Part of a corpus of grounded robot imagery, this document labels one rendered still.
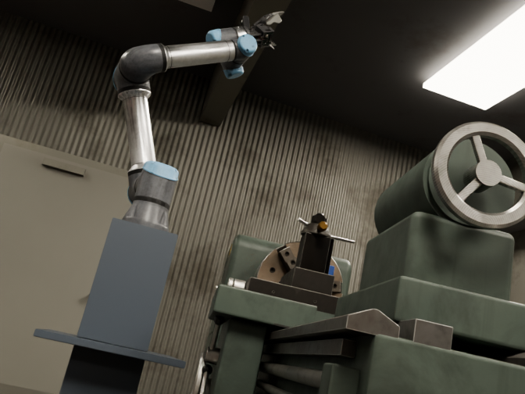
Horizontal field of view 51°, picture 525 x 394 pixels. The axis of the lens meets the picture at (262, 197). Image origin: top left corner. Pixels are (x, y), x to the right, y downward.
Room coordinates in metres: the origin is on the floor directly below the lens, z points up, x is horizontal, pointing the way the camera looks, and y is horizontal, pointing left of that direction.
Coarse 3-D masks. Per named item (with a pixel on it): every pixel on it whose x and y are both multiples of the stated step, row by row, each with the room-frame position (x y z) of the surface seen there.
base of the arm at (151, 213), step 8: (136, 200) 1.68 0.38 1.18; (144, 200) 1.67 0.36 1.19; (152, 200) 1.67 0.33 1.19; (136, 208) 1.68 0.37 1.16; (144, 208) 1.66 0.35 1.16; (152, 208) 1.67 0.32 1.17; (160, 208) 1.68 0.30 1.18; (168, 208) 1.72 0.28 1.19; (128, 216) 1.68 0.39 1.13; (136, 216) 1.66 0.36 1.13; (144, 216) 1.65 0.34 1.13; (152, 216) 1.66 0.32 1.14; (160, 216) 1.68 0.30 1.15; (144, 224) 1.65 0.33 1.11; (152, 224) 1.66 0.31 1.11; (160, 224) 1.67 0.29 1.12; (168, 224) 1.72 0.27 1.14
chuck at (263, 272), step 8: (296, 248) 1.96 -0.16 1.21; (272, 256) 1.95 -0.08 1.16; (296, 256) 1.96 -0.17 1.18; (264, 264) 1.95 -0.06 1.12; (272, 264) 1.95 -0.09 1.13; (280, 264) 1.96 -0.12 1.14; (336, 264) 1.97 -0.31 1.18; (256, 272) 2.01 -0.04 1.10; (264, 272) 1.95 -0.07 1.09; (272, 272) 1.96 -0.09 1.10; (280, 272) 1.96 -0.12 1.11; (336, 272) 1.97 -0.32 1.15; (272, 280) 1.96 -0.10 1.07; (336, 280) 1.97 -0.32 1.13; (336, 296) 1.97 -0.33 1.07
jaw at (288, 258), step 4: (280, 248) 1.96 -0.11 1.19; (284, 248) 1.96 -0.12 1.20; (288, 248) 1.92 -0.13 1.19; (280, 252) 1.92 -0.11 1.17; (284, 252) 1.92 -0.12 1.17; (288, 252) 1.92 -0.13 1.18; (280, 256) 1.94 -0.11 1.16; (284, 256) 1.92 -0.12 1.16; (288, 256) 1.92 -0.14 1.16; (292, 256) 1.92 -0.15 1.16; (284, 260) 1.92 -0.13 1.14; (288, 260) 1.90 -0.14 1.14; (292, 260) 1.90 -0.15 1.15; (284, 264) 1.95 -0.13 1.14; (288, 264) 1.90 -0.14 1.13; (292, 264) 1.90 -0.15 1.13; (288, 268) 1.92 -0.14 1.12; (292, 268) 1.88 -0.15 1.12
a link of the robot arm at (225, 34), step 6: (210, 30) 1.85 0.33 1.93; (216, 30) 1.85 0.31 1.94; (222, 30) 1.85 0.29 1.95; (228, 30) 1.86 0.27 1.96; (234, 30) 1.87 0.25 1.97; (210, 36) 1.85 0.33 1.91; (216, 36) 1.84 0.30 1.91; (222, 36) 1.85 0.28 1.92; (228, 36) 1.86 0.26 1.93; (234, 36) 1.87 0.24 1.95
